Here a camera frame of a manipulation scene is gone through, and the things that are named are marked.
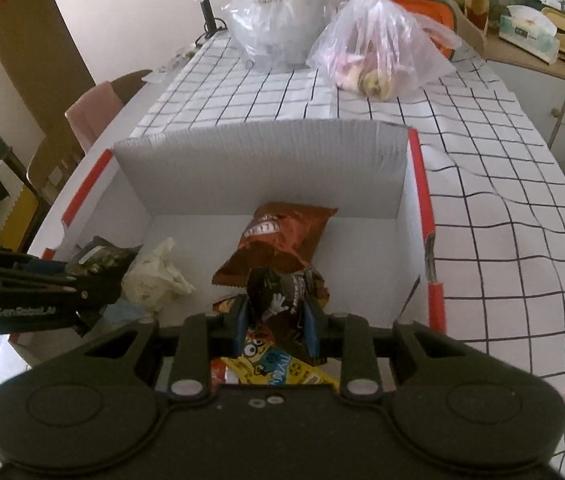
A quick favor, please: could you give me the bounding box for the dark brown snack packet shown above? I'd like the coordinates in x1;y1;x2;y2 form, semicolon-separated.
245;267;331;357

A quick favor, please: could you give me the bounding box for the yellow cartoon snack packet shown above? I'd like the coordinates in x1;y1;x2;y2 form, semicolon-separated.
220;332;341;394

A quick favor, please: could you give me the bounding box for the dark green snack packet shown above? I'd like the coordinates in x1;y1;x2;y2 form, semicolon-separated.
70;235;143;282

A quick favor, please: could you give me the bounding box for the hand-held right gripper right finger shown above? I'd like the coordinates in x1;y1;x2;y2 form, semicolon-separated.
303;296;468;402

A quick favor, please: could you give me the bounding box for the white checked tablecloth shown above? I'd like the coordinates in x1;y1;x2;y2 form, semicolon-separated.
135;35;565;462

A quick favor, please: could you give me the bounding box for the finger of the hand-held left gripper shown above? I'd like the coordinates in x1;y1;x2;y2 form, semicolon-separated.
0;239;72;277
37;274;124;311

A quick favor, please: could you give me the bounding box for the wooden cabinet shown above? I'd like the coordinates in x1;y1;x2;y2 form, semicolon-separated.
441;0;565;192

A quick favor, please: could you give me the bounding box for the orange green container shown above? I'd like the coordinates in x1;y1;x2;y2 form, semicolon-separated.
363;0;457;57

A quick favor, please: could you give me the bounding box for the brown orange snack packet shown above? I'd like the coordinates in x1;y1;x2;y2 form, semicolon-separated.
211;201;339;292

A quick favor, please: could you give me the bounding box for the white tissue box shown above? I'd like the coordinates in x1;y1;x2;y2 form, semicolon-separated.
499;4;561;65

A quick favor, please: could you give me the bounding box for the plastic bag with pink items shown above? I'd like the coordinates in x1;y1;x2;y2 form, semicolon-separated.
307;0;459;102

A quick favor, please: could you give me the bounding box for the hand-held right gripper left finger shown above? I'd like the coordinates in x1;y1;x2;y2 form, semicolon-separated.
82;296;250;402

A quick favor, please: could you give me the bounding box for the light blue cookie packet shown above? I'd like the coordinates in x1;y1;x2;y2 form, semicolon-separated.
105;300;156;322

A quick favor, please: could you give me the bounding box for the large clear plastic bag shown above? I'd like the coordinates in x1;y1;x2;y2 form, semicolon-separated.
221;0;364;74

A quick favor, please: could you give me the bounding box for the white snack packet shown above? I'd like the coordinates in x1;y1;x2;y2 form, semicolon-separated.
121;237;197;312

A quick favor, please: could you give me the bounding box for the red cardboard box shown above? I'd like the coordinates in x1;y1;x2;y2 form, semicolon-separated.
10;121;447;392

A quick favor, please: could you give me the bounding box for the wooden chair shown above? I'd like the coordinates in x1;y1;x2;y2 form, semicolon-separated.
65;69;154;154

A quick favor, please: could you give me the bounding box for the pink cloth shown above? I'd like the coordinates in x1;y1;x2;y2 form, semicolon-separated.
65;81;126;154

